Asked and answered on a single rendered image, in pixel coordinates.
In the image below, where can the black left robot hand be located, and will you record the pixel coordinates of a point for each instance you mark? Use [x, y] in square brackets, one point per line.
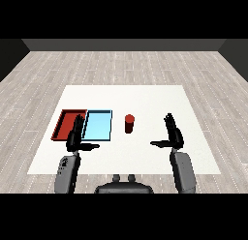
[74, 138]

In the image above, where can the light blue shallow open box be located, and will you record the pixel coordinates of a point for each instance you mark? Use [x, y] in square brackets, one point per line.
[98, 125]

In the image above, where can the red shallow open box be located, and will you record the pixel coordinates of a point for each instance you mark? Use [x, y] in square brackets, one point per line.
[66, 124]

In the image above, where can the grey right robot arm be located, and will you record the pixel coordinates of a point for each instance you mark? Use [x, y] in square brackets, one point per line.
[183, 171]

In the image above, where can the red can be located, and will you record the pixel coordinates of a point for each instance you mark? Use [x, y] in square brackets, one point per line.
[129, 123]

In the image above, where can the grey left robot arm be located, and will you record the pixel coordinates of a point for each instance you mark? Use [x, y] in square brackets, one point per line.
[67, 173]

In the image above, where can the dark grey robot body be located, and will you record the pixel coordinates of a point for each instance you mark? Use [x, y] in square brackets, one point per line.
[123, 186]

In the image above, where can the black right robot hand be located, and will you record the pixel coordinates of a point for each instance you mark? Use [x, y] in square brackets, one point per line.
[176, 138]

